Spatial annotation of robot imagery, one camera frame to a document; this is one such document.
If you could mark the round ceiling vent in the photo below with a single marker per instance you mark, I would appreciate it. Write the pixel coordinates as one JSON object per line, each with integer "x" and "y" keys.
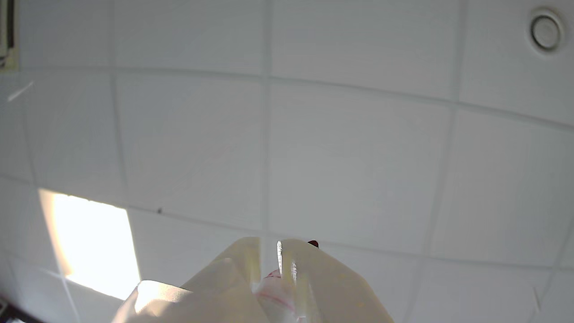
{"x": 545, "y": 31}

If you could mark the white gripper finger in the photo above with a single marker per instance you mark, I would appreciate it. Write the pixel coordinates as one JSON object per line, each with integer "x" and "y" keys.
{"x": 215, "y": 291}
{"x": 327, "y": 291}

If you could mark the bright ceiling light panel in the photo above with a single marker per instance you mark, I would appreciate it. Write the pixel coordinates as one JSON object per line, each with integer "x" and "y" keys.
{"x": 89, "y": 242}

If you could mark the red whiteboard marker pen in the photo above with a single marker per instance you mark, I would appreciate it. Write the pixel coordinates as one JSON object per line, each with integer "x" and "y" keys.
{"x": 271, "y": 296}

